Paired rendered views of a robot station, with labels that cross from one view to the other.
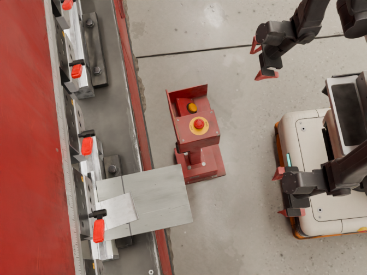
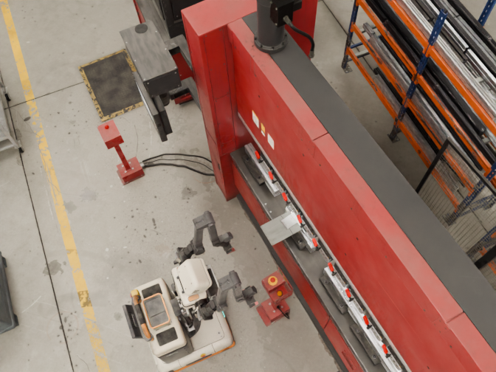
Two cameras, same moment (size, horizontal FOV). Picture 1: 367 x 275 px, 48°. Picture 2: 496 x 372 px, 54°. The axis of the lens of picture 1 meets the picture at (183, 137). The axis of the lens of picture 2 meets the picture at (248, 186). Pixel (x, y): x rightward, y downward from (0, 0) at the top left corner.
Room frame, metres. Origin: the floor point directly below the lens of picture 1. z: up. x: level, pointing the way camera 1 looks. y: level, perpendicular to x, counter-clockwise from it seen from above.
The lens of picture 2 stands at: (1.43, -0.54, 4.44)
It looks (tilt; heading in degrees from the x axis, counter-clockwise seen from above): 63 degrees down; 160
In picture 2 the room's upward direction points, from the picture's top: 4 degrees counter-clockwise
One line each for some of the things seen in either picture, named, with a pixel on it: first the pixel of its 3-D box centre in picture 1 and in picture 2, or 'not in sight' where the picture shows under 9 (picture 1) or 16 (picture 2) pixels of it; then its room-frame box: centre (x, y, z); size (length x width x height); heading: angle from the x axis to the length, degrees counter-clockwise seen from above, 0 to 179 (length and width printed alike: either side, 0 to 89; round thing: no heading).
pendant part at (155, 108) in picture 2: not in sight; (154, 105); (-0.97, -0.40, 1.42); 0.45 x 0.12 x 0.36; 2
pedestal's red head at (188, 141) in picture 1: (193, 117); (277, 286); (0.54, -0.05, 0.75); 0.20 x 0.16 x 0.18; 7
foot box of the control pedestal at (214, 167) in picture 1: (200, 160); (272, 308); (0.54, -0.08, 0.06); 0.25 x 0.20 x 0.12; 97
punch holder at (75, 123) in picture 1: (60, 129); (312, 224); (0.36, 0.30, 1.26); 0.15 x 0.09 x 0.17; 5
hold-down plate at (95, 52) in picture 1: (94, 49); (333, 294); (0.79, 0.29, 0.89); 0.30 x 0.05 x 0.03; 5
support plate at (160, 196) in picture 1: (143, 201); (280, 227); (0.20, 0.14, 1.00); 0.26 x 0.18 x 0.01; 95
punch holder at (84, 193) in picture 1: (70, 208); (297, 201); (0.16, 0.28, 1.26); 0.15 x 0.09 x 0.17; 5
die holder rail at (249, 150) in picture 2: not in sight; (262, 169); (-0.36, 0.24, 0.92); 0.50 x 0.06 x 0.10; 5
